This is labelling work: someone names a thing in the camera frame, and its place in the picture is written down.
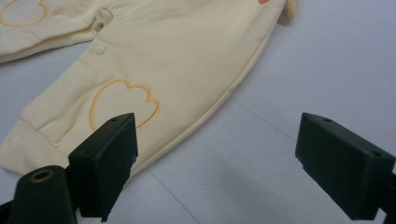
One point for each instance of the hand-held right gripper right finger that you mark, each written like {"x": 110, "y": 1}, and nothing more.
{"x": 342, "y": 161}

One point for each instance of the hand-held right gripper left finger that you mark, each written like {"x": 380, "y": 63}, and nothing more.
{"x": 106, "y": 161}

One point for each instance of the cream baby pants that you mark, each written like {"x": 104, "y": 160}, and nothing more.
{"x": 174, "y": 53}

